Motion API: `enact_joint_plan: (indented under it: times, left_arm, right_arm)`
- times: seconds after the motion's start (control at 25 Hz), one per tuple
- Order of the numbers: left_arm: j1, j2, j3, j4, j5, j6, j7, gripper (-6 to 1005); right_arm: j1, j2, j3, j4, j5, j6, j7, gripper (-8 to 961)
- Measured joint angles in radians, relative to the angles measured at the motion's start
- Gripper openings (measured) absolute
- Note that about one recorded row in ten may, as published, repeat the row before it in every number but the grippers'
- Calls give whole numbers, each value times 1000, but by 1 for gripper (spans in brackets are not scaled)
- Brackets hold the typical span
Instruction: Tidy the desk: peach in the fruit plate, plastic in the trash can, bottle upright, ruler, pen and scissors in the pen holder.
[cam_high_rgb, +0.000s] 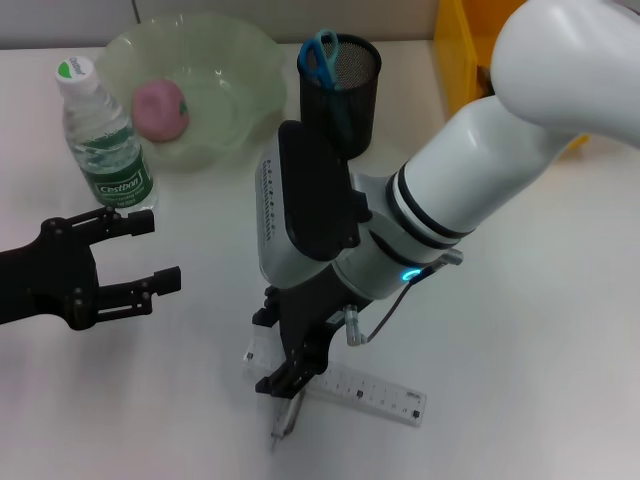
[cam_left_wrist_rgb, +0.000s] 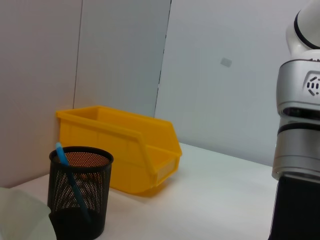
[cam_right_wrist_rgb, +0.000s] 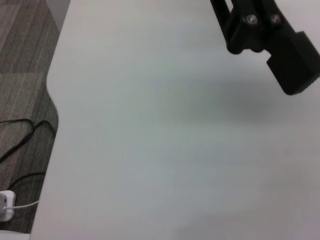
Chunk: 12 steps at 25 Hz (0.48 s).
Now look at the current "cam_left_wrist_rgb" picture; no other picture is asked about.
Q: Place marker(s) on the yellow plastic bin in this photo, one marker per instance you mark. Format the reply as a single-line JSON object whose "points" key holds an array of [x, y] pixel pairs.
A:
{"points": [[120, 155]]}

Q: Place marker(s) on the blue scissors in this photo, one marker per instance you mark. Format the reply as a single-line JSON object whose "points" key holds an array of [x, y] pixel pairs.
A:
{"points": [[62, 155]]}

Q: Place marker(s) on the small grey wall sticker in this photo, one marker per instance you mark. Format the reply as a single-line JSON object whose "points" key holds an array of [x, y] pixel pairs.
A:
{"points": [[226, 61]]}

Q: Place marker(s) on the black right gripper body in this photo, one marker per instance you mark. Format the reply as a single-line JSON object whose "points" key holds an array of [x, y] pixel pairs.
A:
{"points": [[297, 212]]}

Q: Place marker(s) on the pale green wavy fruit bowl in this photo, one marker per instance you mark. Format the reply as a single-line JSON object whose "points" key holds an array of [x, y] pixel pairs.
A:
{"points": [[22, 215]]}

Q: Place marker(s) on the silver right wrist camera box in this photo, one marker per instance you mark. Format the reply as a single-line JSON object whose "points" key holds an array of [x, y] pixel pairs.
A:
{"points": [[292, 87]]}

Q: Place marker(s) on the black mesh pen holder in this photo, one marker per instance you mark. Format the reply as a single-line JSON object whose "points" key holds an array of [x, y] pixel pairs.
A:
{"points": [[80, 225]]}

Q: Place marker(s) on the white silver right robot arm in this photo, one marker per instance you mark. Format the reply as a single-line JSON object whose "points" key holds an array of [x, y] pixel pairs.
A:
{"points": [[295, 150]]}

